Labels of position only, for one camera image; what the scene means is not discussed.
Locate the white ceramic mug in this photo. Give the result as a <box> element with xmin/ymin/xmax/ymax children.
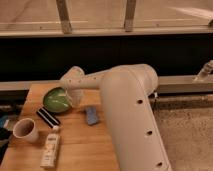
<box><xmin>13</xmin><ymin>118</ymin><xmax>39</xmax><ymax>143</ymax></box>

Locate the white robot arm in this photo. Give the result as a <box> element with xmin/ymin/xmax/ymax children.
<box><xmin>60</xmin><ymin>64</ymin><xmax>172</xmax><ymax>171</ymax></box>

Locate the black rectangular brush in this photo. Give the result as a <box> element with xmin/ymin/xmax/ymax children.
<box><xmin>36</xmin><ymin>107</ymin><xmax>60</xmax><ymax>128</ymax></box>

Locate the green ceramic bowl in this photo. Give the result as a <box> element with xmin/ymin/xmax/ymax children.
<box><xmin>43</xmin><ymin>87</ymin><xmax>71</xmax><ymax>113</ymax></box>

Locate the white plastic bottle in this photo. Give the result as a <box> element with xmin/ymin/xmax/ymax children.
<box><xmin>40</xmin><ymin>126</ymin><xmax>60</xmax><ymax>168</ymax></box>

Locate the blue sponge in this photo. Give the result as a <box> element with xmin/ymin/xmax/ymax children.
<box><xmin>86</xmin><ymin>106</ymin><xmax>99</xmax><ymax>125</ymax></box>

